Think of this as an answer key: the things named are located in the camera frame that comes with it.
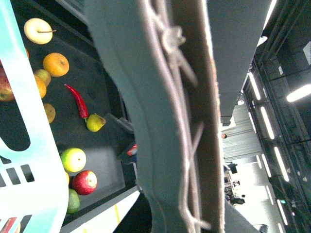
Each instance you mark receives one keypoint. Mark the black upper shelf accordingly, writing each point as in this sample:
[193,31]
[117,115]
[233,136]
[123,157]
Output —
[236,26]

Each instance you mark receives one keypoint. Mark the red chili pepper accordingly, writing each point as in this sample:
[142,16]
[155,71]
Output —
[81,105]

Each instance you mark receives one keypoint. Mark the red apple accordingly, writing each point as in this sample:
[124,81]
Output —
[85,182]
[6,93]

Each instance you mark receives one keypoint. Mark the white apple back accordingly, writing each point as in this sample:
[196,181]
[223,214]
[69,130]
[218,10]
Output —
[38,31]

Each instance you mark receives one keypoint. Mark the greenish kiwi behind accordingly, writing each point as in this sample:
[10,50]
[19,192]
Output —
[44,75]

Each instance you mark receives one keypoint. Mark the light teal shopping basket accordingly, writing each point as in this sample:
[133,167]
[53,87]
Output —
[34,178]

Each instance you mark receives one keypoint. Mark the red apple centre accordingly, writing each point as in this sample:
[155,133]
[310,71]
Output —
[6,93]

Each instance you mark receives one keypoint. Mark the red apple right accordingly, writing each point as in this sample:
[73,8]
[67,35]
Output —
[85,182]

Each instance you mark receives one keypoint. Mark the green apple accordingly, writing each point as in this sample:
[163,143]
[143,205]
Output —
[73,159]

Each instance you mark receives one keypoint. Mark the yellow orange fruit centre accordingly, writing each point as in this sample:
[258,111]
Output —
[41,86]

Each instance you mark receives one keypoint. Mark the yellow pear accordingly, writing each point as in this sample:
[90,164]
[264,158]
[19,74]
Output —
[95,122]

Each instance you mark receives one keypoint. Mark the golden round pear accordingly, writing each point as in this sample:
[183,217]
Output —
[56,64]

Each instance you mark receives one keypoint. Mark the green avocado right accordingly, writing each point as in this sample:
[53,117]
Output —
[73,202]

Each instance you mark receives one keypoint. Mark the brown kiwi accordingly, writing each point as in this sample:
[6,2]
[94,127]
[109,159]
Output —
[50,112]

